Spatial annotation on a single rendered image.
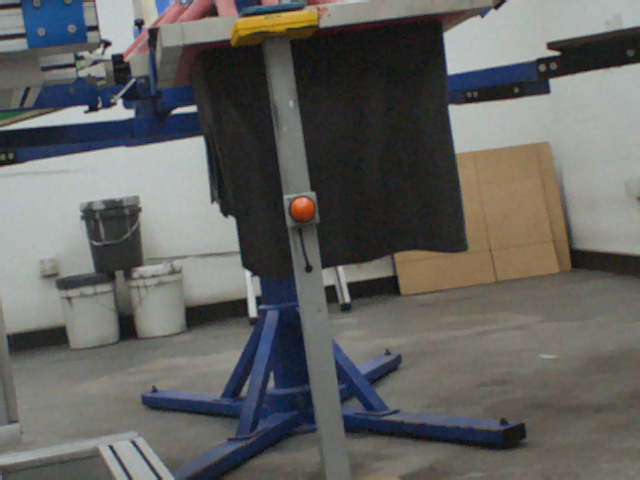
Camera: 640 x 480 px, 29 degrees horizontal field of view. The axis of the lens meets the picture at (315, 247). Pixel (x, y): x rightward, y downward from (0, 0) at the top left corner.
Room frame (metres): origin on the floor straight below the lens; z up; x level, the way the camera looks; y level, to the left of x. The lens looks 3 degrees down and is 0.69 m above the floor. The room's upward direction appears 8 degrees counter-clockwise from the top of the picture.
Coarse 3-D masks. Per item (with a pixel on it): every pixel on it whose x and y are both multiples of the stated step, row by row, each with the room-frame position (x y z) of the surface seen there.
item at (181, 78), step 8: (320, 32) 2.24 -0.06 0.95; (184, 48) 2.20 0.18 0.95; (192, 48) 2.21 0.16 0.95; (200, 48) 2.22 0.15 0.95; (208, 48) 2.24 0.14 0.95; (184, 56) 2.31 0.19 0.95; (192, 56) 2.33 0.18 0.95; (184, 64) 2.45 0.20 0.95; (192, 64) 2.47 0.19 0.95; (176, 72) 2.60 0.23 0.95; (184, 72) 2.60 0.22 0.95; (176, 80) 2.75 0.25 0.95; (184, 80) 2.77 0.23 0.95
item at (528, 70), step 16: (608, 32) 3.04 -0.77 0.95; (624, 32) 3.03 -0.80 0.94; (560, 48) 3.14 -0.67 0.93; (576, 48) 3.20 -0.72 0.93; (592, 48) 3.24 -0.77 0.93; (608, 48) 3.22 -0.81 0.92; (624, 48) 3.20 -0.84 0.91; (512, 64) 3.32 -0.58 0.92; (528, 64) 3.30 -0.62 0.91; (544, 64) 3.28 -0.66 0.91; (560, 64) 3.27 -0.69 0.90; (576, 64) 3.25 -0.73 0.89; (592, 64) 3.24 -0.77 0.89; (608, 64) 3.22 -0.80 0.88; (624, 64) 3.21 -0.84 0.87; (448, 80) 3.38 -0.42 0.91; (464, 80) 3.37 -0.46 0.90; (480, 80) 3.35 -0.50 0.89; (496, 80) 3.33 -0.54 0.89; (512, 80) 3.32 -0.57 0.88
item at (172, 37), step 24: (384, 0) 2.20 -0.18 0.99; (408, 0) 2.21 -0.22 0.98; (432, 0) 2.21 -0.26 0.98; (456, 0) 2.22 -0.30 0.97; (480, 0) 2.23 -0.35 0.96; (168, 24) 2.15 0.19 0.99; (192, 24) 2.16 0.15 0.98; (216, 24) 2.16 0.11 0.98; (336, 24) 2.19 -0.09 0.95; (360, 24) 2.22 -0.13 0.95; (456, 24) 2.44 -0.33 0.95; (168, 48) 2.18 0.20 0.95; (168, 72) 2.58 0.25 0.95
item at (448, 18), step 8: (432, 16) 2.25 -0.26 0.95; (440, 16) 2.25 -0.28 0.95; (448, 16) 2.27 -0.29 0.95; (456, 16) 2.29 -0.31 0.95; (368, 24) 2.24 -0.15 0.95; (376, 24) 2.24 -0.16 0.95; (384, 24) 2.25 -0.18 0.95; (392, 24) 2.27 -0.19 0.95; (400, 24) 2.29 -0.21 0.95; (328, 32) 2.25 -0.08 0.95; (336, 32) 2.27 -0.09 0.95
